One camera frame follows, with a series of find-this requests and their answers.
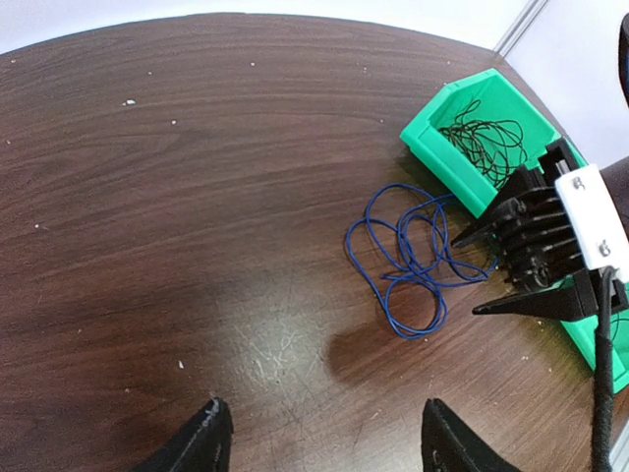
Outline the green three-compartment bin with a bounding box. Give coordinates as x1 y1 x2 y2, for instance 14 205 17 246
401 69 628 391

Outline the black right camera cable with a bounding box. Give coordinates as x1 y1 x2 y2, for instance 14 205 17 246
589 267 620 472

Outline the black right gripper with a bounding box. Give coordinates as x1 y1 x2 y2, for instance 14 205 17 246
451 138 601 323

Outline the right aluminium corner post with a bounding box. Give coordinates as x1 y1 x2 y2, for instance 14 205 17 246
493 0 549 58

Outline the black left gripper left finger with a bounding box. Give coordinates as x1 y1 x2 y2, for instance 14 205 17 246
131 397 234 472

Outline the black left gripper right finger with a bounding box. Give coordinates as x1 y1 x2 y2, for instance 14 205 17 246
421 398 519 472

